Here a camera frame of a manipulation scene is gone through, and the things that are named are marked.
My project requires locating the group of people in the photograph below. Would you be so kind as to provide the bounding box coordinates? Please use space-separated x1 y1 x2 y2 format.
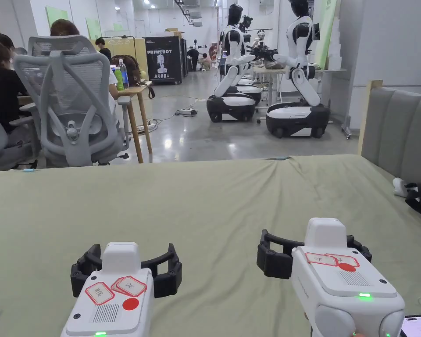
187 39 219 73

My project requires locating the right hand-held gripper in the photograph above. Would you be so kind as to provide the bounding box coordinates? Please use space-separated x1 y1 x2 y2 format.
257 217 406 337

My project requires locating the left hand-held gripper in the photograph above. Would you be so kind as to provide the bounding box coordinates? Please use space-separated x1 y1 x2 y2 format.
60 241 183 337

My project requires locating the black phone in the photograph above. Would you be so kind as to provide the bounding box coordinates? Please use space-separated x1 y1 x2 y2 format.
400 315 421 337

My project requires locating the bed with pale green sheet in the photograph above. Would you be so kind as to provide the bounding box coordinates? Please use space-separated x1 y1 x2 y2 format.
0 154 421 337

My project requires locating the white and black robot base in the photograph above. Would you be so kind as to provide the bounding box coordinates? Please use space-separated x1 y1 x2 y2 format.
236 78 264 107

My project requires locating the grey table with clutter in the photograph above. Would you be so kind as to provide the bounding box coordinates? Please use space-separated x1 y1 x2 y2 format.
252 59 348 108

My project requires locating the white and black humanoid robot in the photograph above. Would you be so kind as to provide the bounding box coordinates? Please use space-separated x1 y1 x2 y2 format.
206 4 262 123
265 0 331 138

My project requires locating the wooden table with bottles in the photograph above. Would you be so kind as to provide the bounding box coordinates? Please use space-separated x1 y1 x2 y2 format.
110 54 153 164

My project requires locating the white hand controller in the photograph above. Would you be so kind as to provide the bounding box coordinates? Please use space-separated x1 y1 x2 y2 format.
392 177 419 197

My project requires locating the grey padded headboard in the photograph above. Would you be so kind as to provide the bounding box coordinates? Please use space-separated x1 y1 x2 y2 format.
357 80 421 183

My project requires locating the black printed crate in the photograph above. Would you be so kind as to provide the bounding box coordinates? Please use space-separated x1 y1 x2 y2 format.
143 36 187 86

